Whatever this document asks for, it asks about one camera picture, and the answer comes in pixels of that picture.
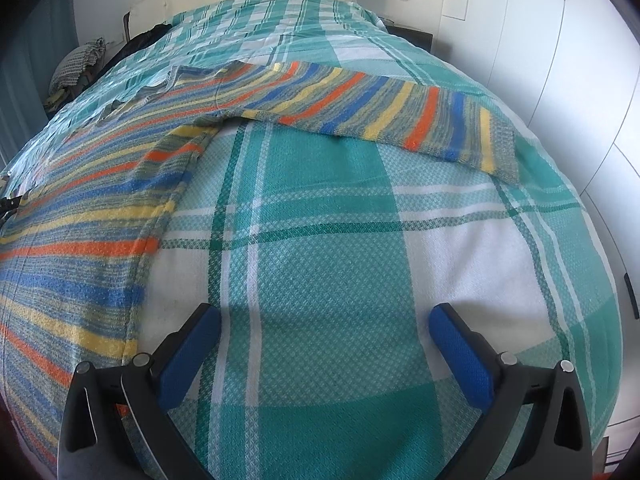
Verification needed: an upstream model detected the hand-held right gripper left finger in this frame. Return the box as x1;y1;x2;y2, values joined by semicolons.
57;302;223;480

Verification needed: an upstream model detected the white wardrobe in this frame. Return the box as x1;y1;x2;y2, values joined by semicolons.
435;0;640;461

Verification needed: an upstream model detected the patterned grey pillow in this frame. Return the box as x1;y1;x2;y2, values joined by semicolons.
49;37;107;98

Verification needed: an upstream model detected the dark nightstand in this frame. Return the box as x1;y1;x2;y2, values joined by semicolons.
385;25;433;53

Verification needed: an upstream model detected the dark clothing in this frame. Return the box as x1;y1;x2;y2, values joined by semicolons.
75;22;173;91

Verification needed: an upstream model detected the blue-grey curtain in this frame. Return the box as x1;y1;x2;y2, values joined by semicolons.
0;0;81;161

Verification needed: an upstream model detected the striped knit sweater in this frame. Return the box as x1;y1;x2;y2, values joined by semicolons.
0;60;518;466

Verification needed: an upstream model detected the black wardrobe handle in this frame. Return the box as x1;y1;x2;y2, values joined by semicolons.
622;272;640;320

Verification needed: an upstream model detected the green plaid bedspread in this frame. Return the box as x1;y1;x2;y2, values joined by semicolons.
0;0;626;480

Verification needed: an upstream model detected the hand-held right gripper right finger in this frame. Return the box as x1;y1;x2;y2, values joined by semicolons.
429;302;594;480

